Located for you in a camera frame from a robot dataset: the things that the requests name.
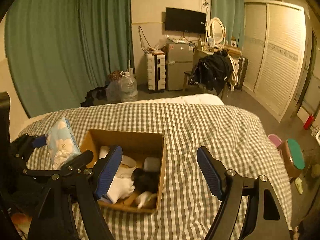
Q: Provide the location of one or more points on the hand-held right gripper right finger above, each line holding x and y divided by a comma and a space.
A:
210, 175

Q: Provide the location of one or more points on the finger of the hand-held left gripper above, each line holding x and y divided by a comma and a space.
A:
40, 142
75, 162

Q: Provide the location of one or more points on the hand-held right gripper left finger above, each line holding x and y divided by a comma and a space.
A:
110, 172

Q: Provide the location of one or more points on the white sock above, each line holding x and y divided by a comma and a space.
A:
118, 188

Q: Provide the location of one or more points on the white round container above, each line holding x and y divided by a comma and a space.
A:
128, 164

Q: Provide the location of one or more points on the blue floral tissue packet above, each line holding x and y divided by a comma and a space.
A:
62, 142

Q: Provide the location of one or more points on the small white case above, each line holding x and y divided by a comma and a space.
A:
152, 164

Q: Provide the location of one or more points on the cardboard box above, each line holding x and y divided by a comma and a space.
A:
160, 175

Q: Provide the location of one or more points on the grey checked blanket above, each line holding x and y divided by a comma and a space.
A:
212, 135

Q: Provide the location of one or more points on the black clothes pile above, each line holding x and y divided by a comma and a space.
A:
96, 97

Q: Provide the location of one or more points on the pink basin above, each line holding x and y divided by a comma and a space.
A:
274, 142

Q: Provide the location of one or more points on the white bed sheet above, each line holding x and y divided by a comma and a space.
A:
175, 98

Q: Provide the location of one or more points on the green topped stool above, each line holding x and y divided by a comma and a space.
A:
295, 156

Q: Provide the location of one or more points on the clear water jug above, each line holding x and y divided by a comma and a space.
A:
128, 87

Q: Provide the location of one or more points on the patterned bag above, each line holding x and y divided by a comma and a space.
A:
116, 76

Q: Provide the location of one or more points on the wooden chair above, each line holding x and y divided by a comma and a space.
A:
187, 78

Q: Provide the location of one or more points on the beige tote bag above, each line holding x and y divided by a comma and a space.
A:
232, 73

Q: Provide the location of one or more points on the black jacket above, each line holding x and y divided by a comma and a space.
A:
212, 71

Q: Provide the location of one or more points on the dark hard suitcase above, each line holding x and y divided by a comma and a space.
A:
242, 72

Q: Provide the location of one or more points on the white hard suitcase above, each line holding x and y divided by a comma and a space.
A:
156, 72

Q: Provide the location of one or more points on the small silver fridge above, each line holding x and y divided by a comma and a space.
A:
178, 67

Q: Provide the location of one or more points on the red fire extinguisher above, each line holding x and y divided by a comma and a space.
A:
308, 121

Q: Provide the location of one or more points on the white dressing table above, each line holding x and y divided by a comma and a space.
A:
203, 52

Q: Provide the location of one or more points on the wooden box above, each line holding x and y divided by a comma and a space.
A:
233, 50

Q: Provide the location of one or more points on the white louvred wardrobe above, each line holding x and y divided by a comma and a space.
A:
277, 60

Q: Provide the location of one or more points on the clear plastic bag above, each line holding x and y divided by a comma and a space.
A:
161, 42

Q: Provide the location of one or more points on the white oval vanity mirror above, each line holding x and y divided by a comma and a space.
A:
216, 31

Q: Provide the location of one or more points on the narrow green curtain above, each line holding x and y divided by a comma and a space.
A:
226, 7

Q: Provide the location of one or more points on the small picture frame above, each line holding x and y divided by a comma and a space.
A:
210, 42

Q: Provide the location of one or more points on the black wall television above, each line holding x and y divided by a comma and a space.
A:
185, 20

